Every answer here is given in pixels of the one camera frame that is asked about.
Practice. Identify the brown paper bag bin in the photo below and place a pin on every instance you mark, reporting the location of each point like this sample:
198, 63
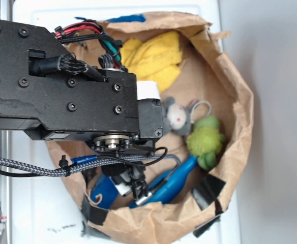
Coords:
206, 73

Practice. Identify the white plastic tray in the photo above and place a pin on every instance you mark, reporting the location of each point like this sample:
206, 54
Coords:
42, 211

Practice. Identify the green fuzzy plush toy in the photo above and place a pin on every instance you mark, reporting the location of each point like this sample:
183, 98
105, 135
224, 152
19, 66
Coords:
206, 142

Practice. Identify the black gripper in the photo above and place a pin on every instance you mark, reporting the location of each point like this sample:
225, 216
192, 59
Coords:
127, 178

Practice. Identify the yellow towel cloth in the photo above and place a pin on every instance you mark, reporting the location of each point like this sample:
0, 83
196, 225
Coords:
156, 59

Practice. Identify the blue rectangular sponge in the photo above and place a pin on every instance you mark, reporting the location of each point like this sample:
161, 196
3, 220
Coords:
104, 192

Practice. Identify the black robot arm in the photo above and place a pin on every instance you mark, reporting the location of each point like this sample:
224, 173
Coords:
49, 94

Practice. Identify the grey plush mouse toy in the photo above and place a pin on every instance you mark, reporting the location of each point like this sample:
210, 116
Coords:
179, 119

